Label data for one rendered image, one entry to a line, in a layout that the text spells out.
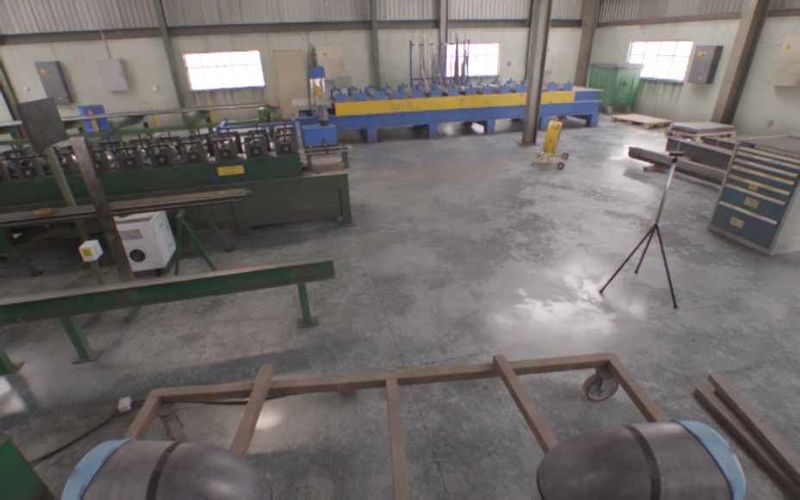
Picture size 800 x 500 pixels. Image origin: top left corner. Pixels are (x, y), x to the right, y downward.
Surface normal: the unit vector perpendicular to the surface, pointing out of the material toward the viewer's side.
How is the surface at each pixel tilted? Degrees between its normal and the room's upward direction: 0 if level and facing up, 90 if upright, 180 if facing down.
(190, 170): 90
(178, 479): 29
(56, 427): 0
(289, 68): 90
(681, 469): 40
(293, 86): 90
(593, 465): 47
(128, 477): 22
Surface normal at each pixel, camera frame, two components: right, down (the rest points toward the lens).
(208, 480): 0.56, -0.51
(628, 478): -0.29, -0.25
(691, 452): -0.02, -0.67
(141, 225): 0.23, 0.44
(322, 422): -0.03, -0.89
